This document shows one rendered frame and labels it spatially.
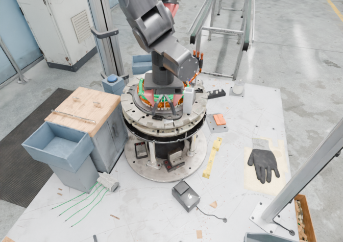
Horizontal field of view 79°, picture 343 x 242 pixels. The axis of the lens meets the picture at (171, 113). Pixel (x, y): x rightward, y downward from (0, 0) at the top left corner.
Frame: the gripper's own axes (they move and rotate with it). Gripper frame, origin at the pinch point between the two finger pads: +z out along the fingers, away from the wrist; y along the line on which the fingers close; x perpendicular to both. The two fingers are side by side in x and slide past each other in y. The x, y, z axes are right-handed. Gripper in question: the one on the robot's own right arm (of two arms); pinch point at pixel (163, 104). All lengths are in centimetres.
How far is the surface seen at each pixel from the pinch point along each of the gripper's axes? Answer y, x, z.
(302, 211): 94, 5, 105
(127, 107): -12.5, 6.6, 7.4
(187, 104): 7.5, 3.2, 3.2
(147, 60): -8, 49, 13
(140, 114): -8.0, 3.5, 7.4
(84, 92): -31.4, 19.3, 10.6
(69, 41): -117, 205, 77
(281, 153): 54, 7, 38
